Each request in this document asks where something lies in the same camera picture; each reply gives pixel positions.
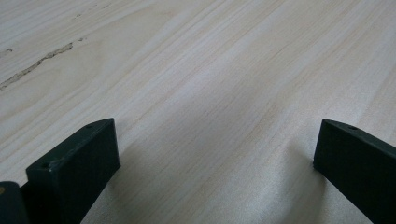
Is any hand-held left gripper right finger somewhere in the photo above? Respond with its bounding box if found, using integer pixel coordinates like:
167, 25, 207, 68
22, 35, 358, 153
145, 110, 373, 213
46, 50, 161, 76
313, 119, 396, 224

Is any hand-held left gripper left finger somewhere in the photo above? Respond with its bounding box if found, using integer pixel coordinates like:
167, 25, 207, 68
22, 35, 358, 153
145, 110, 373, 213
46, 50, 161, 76
25, 118, 121, 224

